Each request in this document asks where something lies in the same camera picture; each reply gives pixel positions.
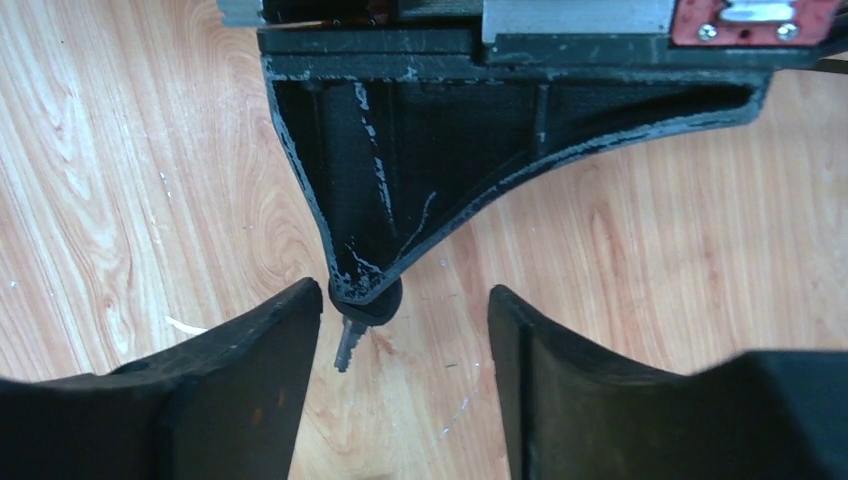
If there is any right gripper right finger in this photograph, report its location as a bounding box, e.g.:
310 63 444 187
488 285 847 479

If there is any black head key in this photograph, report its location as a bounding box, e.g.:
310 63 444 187
329 278 403 373

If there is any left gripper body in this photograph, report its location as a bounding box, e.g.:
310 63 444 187
217 1 847 57

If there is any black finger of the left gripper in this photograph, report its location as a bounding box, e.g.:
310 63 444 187
261 54 771 305

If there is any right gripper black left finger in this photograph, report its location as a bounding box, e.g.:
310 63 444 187
1 278 323 479

